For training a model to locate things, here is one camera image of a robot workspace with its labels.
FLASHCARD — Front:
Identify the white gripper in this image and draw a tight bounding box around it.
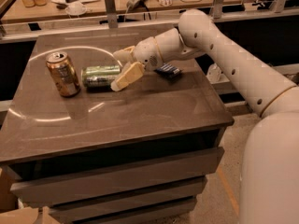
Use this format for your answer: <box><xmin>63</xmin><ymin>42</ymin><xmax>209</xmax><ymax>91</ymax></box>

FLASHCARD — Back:
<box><xmin>110</xmin><ymin>37</ymin><xmax>163</xmax><ymax>91</ymax></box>

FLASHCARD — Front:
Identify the green soda can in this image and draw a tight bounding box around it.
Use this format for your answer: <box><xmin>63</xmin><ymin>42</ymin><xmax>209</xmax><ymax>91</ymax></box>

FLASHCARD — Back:
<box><xmin>81</xmin><ymin>65</ymin><xmax>121</xmax><ymax>88</ymax></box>

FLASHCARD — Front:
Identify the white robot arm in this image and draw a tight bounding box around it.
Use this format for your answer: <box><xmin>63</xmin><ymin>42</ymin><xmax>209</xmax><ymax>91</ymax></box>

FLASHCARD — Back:
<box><xmin>111</xmin><ymin>9</ymin><xmax>299</xmax><ymax>224</ymax></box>

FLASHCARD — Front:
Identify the orange soda can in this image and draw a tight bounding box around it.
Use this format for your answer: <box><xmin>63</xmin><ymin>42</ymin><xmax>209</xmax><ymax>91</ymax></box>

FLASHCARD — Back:
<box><xmin>46</xmin><ymin>51</ymin><xmax>80</xmax><ymax>97</ymax></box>

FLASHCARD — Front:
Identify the blue snack bar wrapper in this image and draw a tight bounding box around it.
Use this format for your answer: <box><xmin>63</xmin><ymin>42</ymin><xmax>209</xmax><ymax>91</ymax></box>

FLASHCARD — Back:
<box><xmin>154</xmin><ymin>63</ymin><xmax>181</xmax><ymax>79</ymax></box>

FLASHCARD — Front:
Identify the grey drawer cabinet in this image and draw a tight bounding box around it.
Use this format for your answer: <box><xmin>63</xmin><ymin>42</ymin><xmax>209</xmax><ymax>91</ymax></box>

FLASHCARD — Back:
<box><xmin>0</xmin><ymin>28</ymin><xmax>233</xmax><ymax>224</ymax></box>

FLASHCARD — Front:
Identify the left clear sanitizer bottle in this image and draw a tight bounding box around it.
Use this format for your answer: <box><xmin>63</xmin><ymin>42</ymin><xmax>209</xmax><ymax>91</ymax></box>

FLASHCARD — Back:
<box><xmin>206</xmin><ymin>63</ymin><xmax>221</xmax><ymax>83</ymax></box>

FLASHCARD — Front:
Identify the metal railing post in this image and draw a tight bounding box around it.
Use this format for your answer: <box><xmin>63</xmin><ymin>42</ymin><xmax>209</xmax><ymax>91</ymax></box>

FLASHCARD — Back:
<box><xmin>105</xmin><ymin>0</ymin><xmax>118</xmax><ymax>28</ymax></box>

